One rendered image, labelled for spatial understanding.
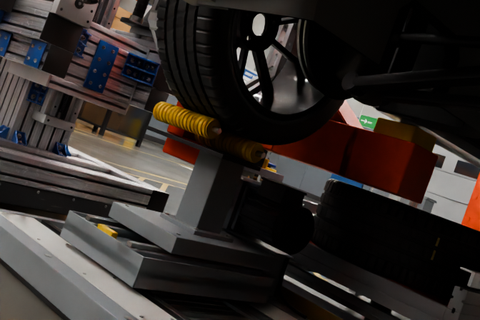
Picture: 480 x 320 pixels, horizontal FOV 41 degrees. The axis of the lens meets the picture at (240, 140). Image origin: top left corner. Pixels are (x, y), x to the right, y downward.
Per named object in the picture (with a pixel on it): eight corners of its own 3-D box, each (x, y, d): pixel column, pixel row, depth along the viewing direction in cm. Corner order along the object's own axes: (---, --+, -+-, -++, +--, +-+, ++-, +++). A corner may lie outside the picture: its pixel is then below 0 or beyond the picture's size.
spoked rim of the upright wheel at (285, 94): (288, -106, 165) (378, 0, 200) (228, -103, 181) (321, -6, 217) (201, 70, 159) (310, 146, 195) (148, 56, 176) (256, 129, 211)
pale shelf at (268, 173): (209, 158, 236) (212, 150, 236) (181, 146, 248) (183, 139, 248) (281, 183, 266) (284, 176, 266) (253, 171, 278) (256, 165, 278)
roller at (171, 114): (208, 138, 171) (216, 118, 171) (144, 115, 192) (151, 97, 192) (223, 143, 175) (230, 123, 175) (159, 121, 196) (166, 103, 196)
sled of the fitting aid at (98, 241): (131, 291, 152) (145, 252, 152) (58, 239, 177) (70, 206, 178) (265, 307, 188) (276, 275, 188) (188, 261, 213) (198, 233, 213)
